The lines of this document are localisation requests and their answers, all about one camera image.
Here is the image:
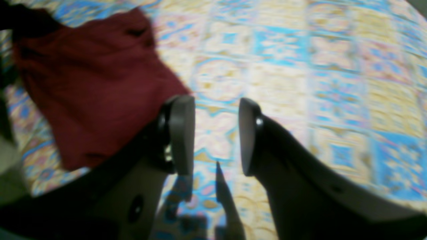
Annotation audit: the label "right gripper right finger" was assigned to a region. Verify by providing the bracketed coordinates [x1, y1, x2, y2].
[239, 98, 426, 240]

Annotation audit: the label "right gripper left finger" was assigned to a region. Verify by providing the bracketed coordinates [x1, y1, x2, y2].
[1, 95, 195, 240]

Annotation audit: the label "dark red t-shirt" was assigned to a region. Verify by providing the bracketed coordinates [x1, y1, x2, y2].
[12, 5, 190, 171]

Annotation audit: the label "patterned tablecloth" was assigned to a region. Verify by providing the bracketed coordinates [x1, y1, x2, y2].
[20, 0, 426, 240]

